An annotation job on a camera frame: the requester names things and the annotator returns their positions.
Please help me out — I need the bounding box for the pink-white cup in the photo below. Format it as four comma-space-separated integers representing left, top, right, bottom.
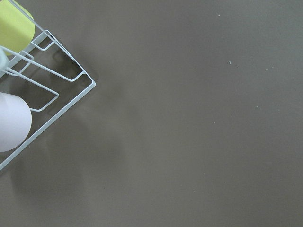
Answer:
0, 92, 32, 152

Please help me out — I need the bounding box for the yellow-green cup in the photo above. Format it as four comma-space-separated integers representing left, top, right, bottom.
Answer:
0, 0, 36, 53

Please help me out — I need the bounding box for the white wire cup rack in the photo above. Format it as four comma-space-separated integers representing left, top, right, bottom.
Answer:
0, 10, 96, 169

